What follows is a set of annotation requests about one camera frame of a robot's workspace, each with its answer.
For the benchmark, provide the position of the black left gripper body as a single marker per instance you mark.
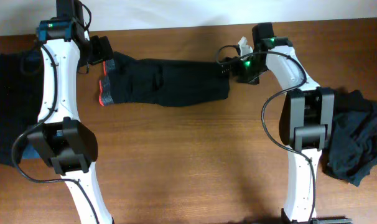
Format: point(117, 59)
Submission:
point(99, 50)

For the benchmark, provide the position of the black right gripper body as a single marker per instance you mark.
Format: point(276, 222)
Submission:
point(229, 69)

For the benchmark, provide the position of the black leggings red waistband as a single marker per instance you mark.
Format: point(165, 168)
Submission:
point(173, 83)

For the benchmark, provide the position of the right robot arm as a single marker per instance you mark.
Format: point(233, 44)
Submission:
point(305, 125)

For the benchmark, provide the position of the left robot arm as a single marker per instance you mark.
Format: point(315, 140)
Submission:
point(61, 140)

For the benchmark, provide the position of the folded black garment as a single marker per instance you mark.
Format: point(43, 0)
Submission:
point(21, 92)

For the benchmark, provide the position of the folded blue jeans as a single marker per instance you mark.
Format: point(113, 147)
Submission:
point(30, 153)

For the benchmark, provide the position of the crumpled black garment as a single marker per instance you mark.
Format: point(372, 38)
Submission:
point(352, 148)

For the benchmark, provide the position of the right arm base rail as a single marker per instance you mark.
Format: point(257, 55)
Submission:
point(332, 221)

